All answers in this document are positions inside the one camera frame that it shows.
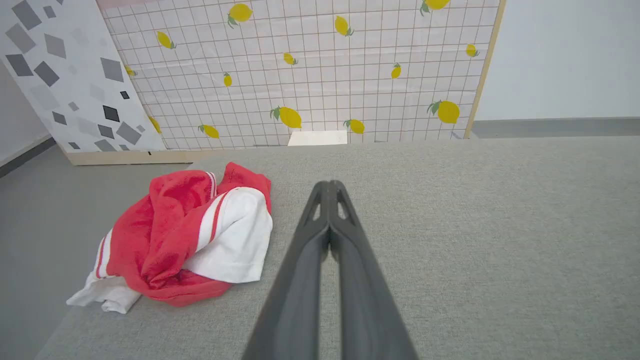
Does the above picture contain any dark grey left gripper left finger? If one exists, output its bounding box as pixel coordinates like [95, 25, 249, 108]
[242, 180, 331, 360]

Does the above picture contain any lemon print grid panel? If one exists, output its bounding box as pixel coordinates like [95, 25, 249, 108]
[97, 0, 507, 152]

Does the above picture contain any red and white jersey shirt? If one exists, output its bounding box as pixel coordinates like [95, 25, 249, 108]
[66, 161, 274, 315]

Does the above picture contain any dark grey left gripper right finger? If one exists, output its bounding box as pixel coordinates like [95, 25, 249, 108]
[329, 180, 419, 360]

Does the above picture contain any small white card board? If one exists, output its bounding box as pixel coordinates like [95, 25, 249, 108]
[287, 130, 348, 147]

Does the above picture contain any grey terrazzo print panel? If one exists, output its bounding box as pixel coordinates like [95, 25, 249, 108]
[0, 0, 211, 166]

